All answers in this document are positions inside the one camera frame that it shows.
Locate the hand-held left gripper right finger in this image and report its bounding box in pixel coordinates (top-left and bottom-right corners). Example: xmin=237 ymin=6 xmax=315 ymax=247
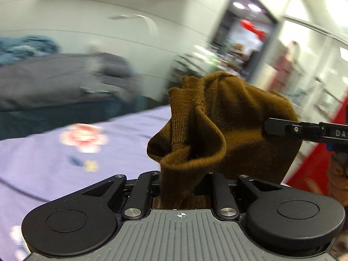
xmin=209 ymin=172 xmax=284 ymax=218

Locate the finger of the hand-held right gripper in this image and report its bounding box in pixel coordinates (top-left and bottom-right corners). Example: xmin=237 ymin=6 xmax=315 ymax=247
xmin=264 ymin=117 xmax=322 ymax=142

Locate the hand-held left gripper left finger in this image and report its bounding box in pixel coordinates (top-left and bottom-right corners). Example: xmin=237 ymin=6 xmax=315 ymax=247
xmin=82 ymin=170 xmax=161 ymax=221

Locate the brown knit garment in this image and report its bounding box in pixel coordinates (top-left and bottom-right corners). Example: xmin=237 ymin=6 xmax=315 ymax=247
xmin=146 ymin=71 xmax=301 ymax=210

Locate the person's right hand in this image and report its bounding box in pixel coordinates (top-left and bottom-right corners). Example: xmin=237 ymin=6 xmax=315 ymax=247
xmin=327 ymin=151 xmax=348 ymax=205

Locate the grey folded duvet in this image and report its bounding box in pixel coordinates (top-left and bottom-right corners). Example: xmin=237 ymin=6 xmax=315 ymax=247
xmin=0 ymin=52 xmax=142 ymax=112

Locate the crumpled teal cloth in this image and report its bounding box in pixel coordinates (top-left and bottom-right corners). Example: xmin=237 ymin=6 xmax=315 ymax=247
xmin=0 ymin=35 xmax=59 ymax=66

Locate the dark door frame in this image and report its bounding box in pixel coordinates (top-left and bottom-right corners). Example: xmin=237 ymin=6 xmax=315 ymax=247
xmin=207 ymin=0 xmax=282 ymax=93

